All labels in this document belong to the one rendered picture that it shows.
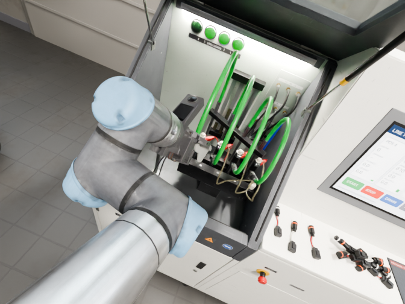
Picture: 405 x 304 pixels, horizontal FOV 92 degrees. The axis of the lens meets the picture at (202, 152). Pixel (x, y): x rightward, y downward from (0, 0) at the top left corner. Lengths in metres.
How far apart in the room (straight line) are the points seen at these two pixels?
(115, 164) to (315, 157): 0.67
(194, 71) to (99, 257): 0.87
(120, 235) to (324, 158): 0.72
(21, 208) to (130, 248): 1.76
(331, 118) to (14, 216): 1.95
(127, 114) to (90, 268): 0.17
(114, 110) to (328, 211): 0.87
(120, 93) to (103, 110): 0.03
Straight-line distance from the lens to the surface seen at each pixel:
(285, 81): 0.93
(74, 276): 0.20
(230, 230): 0.78
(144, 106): 0.29
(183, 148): 0.46
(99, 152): 0.31
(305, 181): 0.86
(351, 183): 0.90
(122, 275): 0.21
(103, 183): 0.31
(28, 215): 1.92
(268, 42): 0.86
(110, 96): 0.30
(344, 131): 0.79
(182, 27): 0.95
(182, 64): 1.00
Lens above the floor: 1.62
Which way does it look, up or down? 45 degrees down
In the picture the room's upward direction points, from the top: 23 degrees clockwise
